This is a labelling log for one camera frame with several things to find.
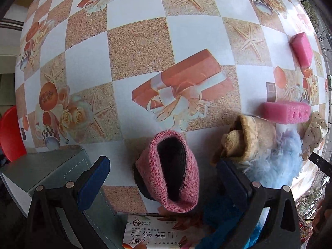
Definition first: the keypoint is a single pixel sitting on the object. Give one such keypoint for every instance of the pink knit sock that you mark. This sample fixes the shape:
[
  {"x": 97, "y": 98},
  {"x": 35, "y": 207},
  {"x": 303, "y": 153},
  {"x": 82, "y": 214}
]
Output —
[{"x": 192, "y": 176}]

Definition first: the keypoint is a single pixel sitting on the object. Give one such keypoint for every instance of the grey storage box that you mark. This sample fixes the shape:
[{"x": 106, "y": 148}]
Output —
[{"x": 51, "y": 166}]

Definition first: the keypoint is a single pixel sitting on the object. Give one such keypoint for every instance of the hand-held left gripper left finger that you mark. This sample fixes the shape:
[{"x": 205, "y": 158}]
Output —
[{"x": 93, "y": 184}]

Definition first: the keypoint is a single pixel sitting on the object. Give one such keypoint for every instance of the light blue fluffy cloth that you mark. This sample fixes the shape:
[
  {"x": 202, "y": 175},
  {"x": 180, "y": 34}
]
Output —
[{"x": 282, "y": 158}]

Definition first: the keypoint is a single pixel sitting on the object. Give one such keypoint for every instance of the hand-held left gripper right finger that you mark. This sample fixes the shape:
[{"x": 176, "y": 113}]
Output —
[{"x": 232, "y": 184}]

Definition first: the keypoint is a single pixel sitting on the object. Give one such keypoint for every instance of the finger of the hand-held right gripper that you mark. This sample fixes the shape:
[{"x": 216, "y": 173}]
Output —
[{"x": 320, "y": 162}]

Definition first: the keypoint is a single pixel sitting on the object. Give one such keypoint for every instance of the white printed packet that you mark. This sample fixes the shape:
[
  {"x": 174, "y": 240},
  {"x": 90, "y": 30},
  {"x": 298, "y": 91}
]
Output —
[{"x": 155, "y": 236}]

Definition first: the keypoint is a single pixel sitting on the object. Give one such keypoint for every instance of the blue knit cloth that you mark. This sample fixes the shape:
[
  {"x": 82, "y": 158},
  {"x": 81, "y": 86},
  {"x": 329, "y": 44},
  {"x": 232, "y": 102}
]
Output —
[{"x": 220, "y": 212}]

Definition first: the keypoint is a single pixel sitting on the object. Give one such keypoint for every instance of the checkered printed tablecloth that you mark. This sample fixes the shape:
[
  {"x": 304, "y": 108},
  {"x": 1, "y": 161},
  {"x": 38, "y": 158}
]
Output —
[{"x": 181, "y": 36}]

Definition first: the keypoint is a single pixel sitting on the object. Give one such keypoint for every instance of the red plastic stool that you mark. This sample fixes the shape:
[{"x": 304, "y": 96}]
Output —
[{"x": 11, "y": 134}]

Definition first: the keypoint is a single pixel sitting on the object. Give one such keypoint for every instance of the perforated pink sponge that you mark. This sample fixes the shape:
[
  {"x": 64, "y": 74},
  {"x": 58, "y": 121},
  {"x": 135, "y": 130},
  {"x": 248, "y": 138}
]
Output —
[{"x": 280, "y": 111}]

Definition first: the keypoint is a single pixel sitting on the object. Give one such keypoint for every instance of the beige knit sock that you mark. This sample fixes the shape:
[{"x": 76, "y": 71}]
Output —
[{"x": 259, "y": 140}]

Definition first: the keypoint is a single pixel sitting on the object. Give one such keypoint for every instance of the cream polka dot cloth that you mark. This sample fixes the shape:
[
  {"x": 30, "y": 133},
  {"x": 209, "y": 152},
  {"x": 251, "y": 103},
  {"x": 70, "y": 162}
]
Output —
[{"x": 313, "y": 132}]

